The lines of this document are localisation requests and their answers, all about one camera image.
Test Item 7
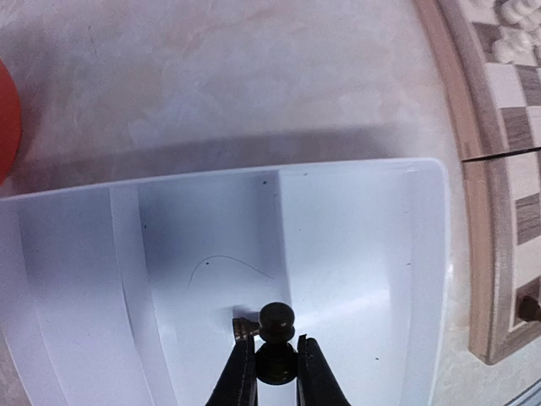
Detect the red white bowl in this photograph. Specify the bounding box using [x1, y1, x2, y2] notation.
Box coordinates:
[0, 62, 22, 184]

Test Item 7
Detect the wooden chess board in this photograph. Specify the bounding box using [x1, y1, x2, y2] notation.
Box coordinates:
[416, 1, 540, 365]

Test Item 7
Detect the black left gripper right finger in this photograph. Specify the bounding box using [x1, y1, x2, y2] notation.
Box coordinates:
[297, 335, 351, 406]

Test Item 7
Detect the single dark piece in tray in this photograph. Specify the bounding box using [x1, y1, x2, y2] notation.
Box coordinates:
[232, 317, 260, 342]

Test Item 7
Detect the white plastic divided tray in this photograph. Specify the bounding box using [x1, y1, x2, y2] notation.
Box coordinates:
[1, 158, 450, 405]

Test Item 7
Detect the black chess piece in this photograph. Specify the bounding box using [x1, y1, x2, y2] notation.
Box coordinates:
[518, 296, 541, 322]

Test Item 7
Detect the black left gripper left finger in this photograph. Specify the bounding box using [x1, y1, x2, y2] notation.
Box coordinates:
[205, 336, 258, 406]

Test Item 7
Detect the row of white chess pieces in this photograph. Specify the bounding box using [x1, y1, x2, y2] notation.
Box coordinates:
[467, 0, 540, 67]

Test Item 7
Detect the black chess pawn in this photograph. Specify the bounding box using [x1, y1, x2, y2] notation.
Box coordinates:
[255, 302, 298, 386]

